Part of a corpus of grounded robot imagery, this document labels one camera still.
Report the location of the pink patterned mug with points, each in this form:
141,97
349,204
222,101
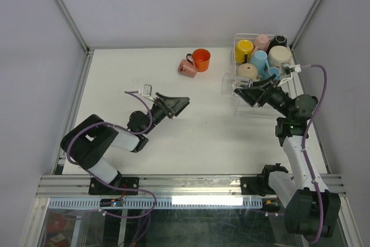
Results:
187,67

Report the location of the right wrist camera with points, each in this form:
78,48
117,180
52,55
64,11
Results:
287,71

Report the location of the orange mug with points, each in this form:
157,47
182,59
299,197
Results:
200,58

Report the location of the clear plastic cup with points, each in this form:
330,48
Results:
230,82

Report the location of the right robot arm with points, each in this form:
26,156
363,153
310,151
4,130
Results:
310,209

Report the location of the white cable duct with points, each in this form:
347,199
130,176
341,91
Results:
175,202

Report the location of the aluminium mounting rail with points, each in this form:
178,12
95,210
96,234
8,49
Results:
161,185

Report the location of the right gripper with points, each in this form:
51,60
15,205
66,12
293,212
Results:
251,95

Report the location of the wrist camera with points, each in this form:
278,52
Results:
287,71
147,91

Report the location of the white light-blue mug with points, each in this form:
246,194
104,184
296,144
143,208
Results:
260,61

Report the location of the green inside mug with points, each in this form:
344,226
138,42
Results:
279,55

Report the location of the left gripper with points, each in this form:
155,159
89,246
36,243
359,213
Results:
176,104

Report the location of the yellow mug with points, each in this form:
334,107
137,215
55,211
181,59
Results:
242,48

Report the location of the black mug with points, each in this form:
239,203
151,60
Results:
278,40

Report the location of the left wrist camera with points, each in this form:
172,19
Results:
147,91

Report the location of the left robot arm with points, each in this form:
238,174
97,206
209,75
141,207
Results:
86,144

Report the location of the blue mug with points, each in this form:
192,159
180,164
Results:
273,71

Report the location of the clear dish rack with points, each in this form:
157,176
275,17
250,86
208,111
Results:
292,87

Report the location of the beige mug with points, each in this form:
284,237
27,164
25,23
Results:
247,71

